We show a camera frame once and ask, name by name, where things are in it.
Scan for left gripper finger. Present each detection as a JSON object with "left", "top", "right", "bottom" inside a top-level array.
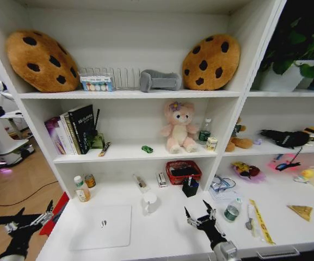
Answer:
[
  {"left": 0, "top": 207, "right": 26, "bottom": 233},
  {"left": 27, "top": 200, "right": 55, "bottom": 228}
]

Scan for green label water bottle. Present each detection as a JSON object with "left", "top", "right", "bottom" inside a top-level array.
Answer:
[{"left": 198, "top": 117, "right": 213, "bottom": 146}]

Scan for yellow triangular wedge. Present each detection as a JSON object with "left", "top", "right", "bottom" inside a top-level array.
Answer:
[{"left": 286, "top": 204, "right": 314, "bottom": 222}]

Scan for green reed diffuser bottle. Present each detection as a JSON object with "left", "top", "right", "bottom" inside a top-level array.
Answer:
[{"left": 89, "top": 108, "right": 105, "bottom": 150}]

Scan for black cap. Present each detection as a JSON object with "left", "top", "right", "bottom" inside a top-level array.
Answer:
[{"left": 259, "top": 129, "right": 311, "bottom": 150}]

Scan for small pale yellow can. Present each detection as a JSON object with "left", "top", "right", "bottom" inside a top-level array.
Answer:
[{"left": 206, "top": 136, "right": 218, "bottom": 152}]

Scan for silver wire rack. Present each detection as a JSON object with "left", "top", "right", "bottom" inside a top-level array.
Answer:
[{"left": 79, "top": 67, "right": 142, "bottom": 91}]

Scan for white mug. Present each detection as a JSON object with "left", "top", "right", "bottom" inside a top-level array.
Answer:
[{"left": 141, "top": 191, "right": 162, "bottom": 217}]

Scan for green plant in white pot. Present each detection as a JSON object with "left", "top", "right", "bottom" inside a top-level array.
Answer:
[{"left": 251, "top": 0, "right": 314, "bottom": 92}]

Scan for small orange tin can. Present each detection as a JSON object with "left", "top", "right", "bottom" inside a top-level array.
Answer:
[{"left": 84, "top": 173, "right": 97, "bottom": 189}]

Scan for white laptop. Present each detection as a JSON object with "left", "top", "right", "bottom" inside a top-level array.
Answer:
[{"left": 69, "top": 204, "right": 133, "bottom": 251}]

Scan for brown teddy bear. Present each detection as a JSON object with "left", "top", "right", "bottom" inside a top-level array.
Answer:
[{"left": 225, "top": 116, "right": 254, "bottom": 153}]

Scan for large brown cookie pillow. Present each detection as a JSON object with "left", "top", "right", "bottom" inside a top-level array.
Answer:
[{"left": 5, "top": 29, "right": 81, "bottom": 94}]

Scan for black pen holder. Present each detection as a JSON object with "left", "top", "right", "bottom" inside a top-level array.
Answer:
[{"left": 181, "top": 178, "right": 200, "bottom": 198}]

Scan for silver drawer handle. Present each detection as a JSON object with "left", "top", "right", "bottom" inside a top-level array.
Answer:
[{"left": 256, "top": 247, "right": 301, "bottom": 259}]

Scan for small clear water bottle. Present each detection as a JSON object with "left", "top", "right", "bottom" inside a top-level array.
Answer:
[{"left": 223, "top": 197, "right": 243, "bottom": 223}]

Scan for white shelf unit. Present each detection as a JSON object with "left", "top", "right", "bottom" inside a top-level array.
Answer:
[{"left": 0, "top": 0, "right": 314, "bottom": 261}]

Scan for white book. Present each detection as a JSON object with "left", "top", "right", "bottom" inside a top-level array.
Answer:
[{"left": 59, "top": 112, "right": 79, "bottom": 156}]

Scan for red plastic basket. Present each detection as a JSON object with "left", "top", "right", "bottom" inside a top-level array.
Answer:
[{"left": 165, "top": 160, "right": 202, "bottom": 186}]

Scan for black book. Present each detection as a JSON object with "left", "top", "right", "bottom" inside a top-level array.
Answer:
[{"left": 67, "top": 104, "right": 95, "bottom": 155}]

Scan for yellow toy truck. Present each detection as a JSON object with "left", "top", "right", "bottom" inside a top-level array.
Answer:
[{"left": 301, "top": 126, "right": 314, "bottom": 141}]

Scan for clear blue safety glasses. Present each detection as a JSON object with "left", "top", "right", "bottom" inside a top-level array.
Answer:
[{"left": 209, "top": 175, "right": 237, "bottom": 195}]

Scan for clear snack packet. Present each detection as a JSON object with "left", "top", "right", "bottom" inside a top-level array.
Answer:
[{"left": 132, "top": 173, "right": 150, "bottom": 194}]

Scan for box of colourful round items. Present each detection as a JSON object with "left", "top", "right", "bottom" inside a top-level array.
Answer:
[{"left": 79, "top": 75, "right": 116, "bottom": 92}]

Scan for yellow strip ruler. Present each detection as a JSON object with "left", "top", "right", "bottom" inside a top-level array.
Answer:
[{"left": 248, "top": 198, "right": 276, "bottom": 246}]

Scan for black floor cable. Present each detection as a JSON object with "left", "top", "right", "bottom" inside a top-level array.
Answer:
[{"left": 0, "top": 179, "right": 59, "bottom": 207}]

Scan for black and gold snack bar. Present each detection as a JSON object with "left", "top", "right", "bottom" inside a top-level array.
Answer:
[{"left": 97, "top": 141, "right": 112, "bottom": 158}]

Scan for yellow and red toy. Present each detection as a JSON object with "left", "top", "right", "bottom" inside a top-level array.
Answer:
[{"left": 231, "top": 161, "right": 267, "bottom": 183}]

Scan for small brown cookie pillow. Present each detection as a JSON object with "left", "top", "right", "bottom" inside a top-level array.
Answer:
[{"left": 182, "top": 34, "right": 241, "bottom": 91}]

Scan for small white carton box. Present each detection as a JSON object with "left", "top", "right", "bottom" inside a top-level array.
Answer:
[{"left": 156, "top": 171, "right": 169, "bottom": 189}]

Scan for orange juice bottle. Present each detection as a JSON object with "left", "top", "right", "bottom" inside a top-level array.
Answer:
[{"left": 73, "top": 175, "right": 91, "bottom": 203}]

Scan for purple book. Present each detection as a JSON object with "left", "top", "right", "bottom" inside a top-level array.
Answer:
[{"left": 44, "top": 116, "right": 70, "bottom": 156}]

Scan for red board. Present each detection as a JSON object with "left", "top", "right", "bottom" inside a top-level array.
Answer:
[{"left": 39, "top": 191, "right": 70, "bottom": 237}]

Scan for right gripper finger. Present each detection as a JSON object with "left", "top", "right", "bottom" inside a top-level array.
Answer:
[
  {"left": 202, "top": 200, "right": 218, "bottom": 222},
  {"left": 183, "top": 206, "right": 201, "bottom": 228}
]

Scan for pink pouch with dark glasses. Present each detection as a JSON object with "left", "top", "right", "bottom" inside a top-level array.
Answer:
[{"left": 267, "top": 153, "right": 302, "bottom": 172}]

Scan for pink plush bear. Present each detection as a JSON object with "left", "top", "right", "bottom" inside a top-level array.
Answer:
[{"left": 160, "top": 101, "right": 200, "bottom": 154}]

